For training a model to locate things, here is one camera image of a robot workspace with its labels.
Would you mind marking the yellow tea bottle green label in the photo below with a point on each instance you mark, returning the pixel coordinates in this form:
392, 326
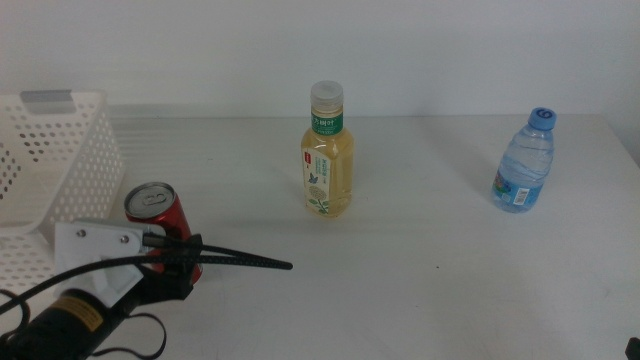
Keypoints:
327, 165

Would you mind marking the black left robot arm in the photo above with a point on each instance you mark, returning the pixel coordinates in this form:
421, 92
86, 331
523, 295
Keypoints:
50, 335

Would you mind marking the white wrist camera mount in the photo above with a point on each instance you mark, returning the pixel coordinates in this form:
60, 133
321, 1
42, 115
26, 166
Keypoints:
95, 245

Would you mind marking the red cola can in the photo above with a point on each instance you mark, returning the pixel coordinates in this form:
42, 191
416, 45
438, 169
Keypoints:
155, 205

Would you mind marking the white perforated plastic basket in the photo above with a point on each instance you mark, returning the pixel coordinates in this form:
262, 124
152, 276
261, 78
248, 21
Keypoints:
75, 170

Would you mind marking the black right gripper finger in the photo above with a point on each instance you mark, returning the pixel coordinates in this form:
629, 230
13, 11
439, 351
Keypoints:
634, 350

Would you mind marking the small water bottle blue cap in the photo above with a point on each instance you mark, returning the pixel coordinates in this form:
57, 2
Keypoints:
525, 165

